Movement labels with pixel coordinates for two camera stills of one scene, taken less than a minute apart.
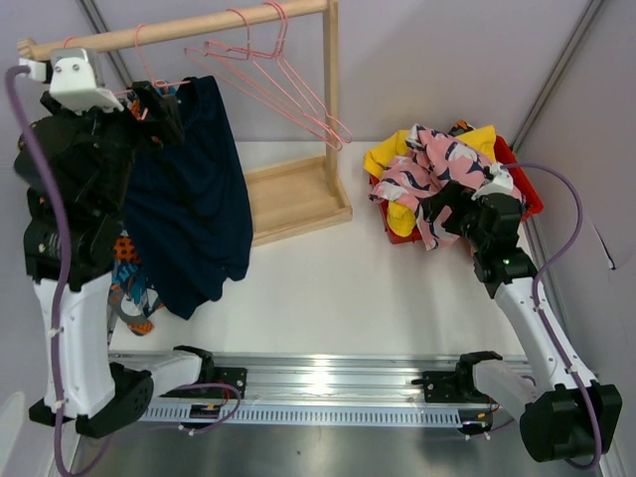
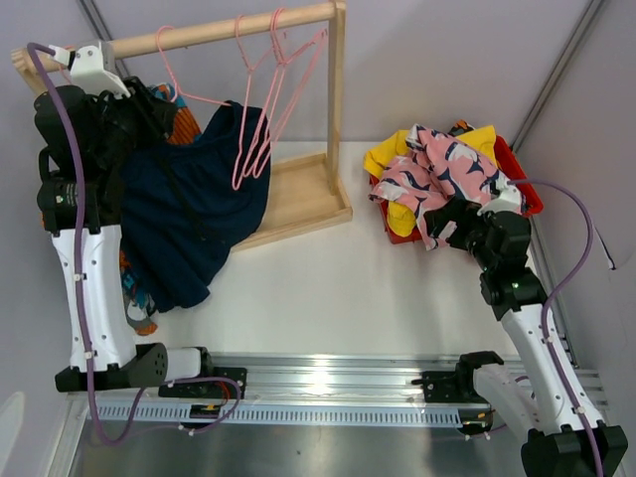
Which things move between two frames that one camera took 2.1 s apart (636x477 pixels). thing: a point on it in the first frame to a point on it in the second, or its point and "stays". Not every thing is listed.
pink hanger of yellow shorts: x=266 y=78 to x=256 y=154
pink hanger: x=294 y=99 to x=237 y=180
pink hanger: x=154 y=81 to x=178 y=91
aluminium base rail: x=316 y=391 stays
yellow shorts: x=401 y=218 stays
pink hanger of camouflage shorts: x=269 y=79 to x=257 y=152
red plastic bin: x=529 y=192 stays
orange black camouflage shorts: x=460 y=127 stays
